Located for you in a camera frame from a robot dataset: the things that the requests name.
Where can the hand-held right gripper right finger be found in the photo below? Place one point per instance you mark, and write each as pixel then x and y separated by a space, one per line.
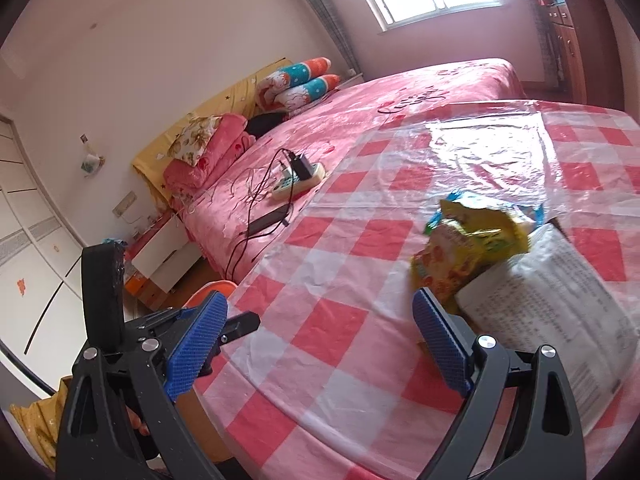
pixel 440 340

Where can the red checked plastic tablecloth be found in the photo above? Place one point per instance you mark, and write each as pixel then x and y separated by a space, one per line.
pixel 350 320

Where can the grey printed paper bag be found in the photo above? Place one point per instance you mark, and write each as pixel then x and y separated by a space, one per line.
pixel 545 310

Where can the black charger plug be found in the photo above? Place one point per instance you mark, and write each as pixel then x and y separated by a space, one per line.
pixel 300 164

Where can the brown wooden cabinet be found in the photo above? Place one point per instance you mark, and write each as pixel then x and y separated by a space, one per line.
pixel 585 50

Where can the floral pillow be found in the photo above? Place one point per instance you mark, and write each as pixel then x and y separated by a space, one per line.
pixel 192 137

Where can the orange stool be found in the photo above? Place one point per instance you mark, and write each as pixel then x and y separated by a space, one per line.
pixel 212 289

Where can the pink folded blanket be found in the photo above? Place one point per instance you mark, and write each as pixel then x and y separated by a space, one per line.
pixel 225 147

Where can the orange box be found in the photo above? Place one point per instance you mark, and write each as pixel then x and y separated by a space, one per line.
pixel 136 287

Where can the person's left hand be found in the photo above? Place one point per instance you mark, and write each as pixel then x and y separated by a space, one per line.
pixel 137 420

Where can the cartoon print bolster pillow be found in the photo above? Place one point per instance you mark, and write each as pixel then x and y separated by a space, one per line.
pixel 305 96
pixel 285 77

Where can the yellow patterned cloth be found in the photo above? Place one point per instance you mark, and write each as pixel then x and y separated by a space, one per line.
pixel 35 425

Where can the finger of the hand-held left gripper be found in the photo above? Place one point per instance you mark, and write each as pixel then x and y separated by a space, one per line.
pixel 203 365
pixel 242 324

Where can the white nightstand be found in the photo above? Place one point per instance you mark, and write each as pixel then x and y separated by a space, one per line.
pixel 160 255

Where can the hanging wall bag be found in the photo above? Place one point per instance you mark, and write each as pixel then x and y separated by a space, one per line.
pixel 92 164

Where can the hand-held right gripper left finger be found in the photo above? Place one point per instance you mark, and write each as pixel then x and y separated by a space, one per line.
pixel 195 340

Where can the black cloth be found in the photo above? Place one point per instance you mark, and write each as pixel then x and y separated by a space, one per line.
pixel 265 122

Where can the wall socket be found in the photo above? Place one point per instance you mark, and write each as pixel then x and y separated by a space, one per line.
pixel 125 203

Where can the yellow snack bag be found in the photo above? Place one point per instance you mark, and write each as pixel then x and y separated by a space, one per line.
pixel 465 255

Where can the white wardrobe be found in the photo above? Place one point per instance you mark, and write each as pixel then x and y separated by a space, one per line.
pixel 30 260

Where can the pink printed bed sheet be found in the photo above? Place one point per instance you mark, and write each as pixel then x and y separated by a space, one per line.
pixel 390 95

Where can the white power strip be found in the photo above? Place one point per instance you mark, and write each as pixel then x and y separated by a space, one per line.
pixel 306 183

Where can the black phone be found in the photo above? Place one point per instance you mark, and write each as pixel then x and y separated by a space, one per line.
pixel 270 220

